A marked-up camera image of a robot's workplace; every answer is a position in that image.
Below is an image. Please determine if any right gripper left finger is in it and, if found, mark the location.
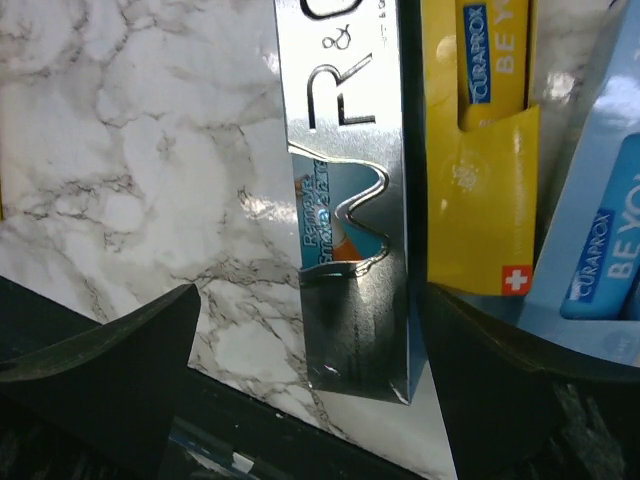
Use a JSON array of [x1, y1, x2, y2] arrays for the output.
[[1, 285, 200, 479]]

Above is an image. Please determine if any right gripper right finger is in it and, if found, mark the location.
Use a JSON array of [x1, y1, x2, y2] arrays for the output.
[[418, 284, 639, 479]]

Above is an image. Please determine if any yellow toothpaste box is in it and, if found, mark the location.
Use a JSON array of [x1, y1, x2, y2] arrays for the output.
[[421, 1, 540, 296]]

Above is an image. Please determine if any silver blue toothpaste box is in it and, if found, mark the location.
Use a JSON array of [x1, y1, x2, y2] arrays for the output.
[[274, 1, 426, 404]]

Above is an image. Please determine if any light blue toothpaste box centre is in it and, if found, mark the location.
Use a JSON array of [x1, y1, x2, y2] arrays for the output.
[[517, 1, 639, 366]]

